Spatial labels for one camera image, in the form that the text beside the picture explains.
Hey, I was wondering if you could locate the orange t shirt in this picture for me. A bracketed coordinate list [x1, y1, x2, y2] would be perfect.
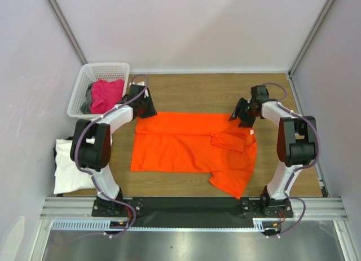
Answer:
[130, 112, 257, 199]

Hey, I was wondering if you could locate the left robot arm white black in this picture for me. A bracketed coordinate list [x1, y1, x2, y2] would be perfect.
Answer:
[70, 82, 157, 216]

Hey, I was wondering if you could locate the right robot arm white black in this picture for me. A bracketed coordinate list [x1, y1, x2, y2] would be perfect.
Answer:
[229, 85, 320, 218]

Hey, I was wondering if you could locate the pink t shirt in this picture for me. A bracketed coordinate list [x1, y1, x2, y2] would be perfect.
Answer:
[90, 79, 125, 114]

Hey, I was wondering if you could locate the grey t shirt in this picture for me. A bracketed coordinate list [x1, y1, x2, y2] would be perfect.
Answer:
[80, 83, 94, 114]

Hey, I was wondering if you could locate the white plastic laundry basket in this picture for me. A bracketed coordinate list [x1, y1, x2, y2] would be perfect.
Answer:
[67, 62, 130, 120]

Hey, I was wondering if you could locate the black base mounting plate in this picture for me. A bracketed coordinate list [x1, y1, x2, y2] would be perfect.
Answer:
[91, 196, 294, 229]

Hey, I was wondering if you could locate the folded white t shirt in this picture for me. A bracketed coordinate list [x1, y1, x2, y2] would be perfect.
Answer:
[54, 139, 95, 194]

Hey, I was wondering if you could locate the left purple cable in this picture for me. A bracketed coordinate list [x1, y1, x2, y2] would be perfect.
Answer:
[53, 74, 150, 245]

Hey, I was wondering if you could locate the right aluminium corner post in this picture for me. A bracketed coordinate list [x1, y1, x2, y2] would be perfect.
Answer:
[288, 0, 336, 78]

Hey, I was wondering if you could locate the aluminium corner post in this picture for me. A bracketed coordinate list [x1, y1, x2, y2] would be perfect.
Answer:
[288, 0, 336, 78]
[45, 0, 87, 65]

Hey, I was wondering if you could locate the white cable duct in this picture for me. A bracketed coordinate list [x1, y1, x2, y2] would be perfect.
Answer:
[52, 217, 279, 233]

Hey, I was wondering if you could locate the aluminium frame rail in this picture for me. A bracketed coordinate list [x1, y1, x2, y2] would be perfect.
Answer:
[40, 197, 347, 220]

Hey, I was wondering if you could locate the left aluminium corner post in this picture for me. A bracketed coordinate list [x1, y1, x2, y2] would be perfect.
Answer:
[45, 0, 87, 65]

